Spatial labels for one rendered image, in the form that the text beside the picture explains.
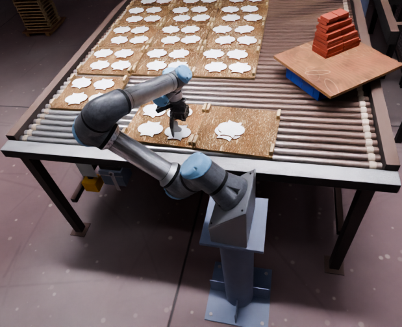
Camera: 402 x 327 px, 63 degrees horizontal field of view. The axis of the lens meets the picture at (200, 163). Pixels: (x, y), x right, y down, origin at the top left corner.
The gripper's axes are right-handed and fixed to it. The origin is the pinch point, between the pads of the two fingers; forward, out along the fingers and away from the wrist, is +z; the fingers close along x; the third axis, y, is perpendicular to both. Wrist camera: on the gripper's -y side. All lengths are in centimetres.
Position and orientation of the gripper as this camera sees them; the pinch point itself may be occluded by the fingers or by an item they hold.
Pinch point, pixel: (176, 128)
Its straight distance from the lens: 177.1
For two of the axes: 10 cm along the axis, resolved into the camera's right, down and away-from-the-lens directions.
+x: 2.7, -7.3, 6.2
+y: 9.6, 1.5, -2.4
